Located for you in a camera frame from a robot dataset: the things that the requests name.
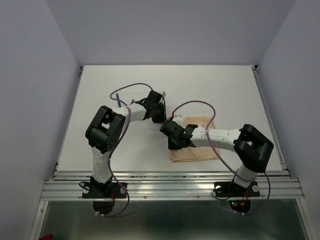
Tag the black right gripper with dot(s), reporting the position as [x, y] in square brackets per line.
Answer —
[172, 146]

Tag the green handled fork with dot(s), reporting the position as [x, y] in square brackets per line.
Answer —
[118, 100]

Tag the aluminium mounting rail frame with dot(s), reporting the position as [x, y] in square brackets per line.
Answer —
[176, 205]

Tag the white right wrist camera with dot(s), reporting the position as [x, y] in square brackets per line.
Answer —
[178, 119]

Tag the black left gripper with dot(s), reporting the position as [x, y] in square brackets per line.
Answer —
[163, 118]

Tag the beige cloth napkin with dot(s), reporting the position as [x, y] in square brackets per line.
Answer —
[191, 154]

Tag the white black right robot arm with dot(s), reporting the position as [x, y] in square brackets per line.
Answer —
[252, 147]

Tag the red object at bottom edge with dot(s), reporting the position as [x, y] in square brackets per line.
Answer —
[47, 237]

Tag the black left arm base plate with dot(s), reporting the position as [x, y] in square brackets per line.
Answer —
[110, 190]

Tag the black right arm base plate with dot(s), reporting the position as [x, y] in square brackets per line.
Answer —
[228, 189]

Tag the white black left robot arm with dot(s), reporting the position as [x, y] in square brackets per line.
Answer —
[108, 126]

